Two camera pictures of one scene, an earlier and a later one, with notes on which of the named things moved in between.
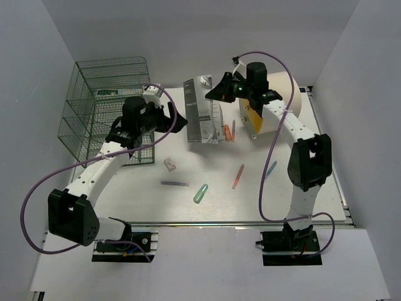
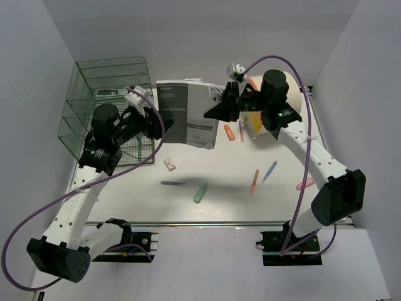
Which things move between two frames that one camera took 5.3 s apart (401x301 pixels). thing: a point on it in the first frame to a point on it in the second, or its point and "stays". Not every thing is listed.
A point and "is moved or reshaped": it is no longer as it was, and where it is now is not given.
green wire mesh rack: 94,101 stays
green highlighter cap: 200,193 stays
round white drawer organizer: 282,86 stays
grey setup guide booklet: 204,117 is moved or reshaped
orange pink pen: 238,176 to 252,189
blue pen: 271,168 stays
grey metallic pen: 166,182 stays
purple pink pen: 233,130 to 241,129
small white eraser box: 169,164 stays
